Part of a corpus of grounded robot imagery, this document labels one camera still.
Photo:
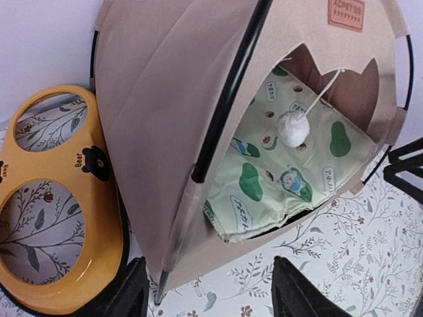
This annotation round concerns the black tent pole one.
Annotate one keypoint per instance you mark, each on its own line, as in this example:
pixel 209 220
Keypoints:
pixel 193 189

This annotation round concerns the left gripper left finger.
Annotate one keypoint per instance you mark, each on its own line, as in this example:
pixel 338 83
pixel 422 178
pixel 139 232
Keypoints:
pixel 127 294

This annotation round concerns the white pompom toy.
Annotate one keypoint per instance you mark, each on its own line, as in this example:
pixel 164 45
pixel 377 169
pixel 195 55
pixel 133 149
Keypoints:
pixel 293 125

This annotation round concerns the floral table cloth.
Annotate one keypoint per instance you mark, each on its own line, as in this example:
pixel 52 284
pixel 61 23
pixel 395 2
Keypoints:
pixel 363 252

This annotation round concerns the beige pet tent fabric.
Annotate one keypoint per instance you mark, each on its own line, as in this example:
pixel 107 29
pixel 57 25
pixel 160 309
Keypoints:
pixel 159 68

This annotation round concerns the yellow double bowl holder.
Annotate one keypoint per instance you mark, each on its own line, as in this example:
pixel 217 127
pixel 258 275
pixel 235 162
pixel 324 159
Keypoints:
pixel 62 231

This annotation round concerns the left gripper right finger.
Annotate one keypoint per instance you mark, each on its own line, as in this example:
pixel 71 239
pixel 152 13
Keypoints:
pixel 294 295

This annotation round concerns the avocado print pet mat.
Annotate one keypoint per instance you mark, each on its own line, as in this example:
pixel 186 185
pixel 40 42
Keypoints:
pixel 261 183

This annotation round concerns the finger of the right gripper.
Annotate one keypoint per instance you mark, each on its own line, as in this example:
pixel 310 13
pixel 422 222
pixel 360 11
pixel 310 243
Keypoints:
pixel 412 165

